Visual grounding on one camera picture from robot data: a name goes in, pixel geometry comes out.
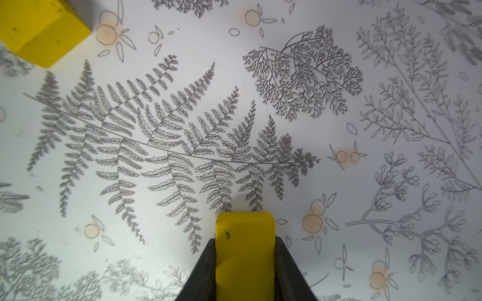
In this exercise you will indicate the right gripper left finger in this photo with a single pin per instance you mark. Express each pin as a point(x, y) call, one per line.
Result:
point(201, 284)

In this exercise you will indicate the floral table mat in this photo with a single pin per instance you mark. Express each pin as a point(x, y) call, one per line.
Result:
point(356, 124)

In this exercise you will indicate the yellow block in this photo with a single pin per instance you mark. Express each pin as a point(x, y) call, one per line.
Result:
point(41, 32)
point(245, 256)

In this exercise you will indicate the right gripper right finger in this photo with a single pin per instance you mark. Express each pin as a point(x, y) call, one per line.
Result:
point(290, 285)

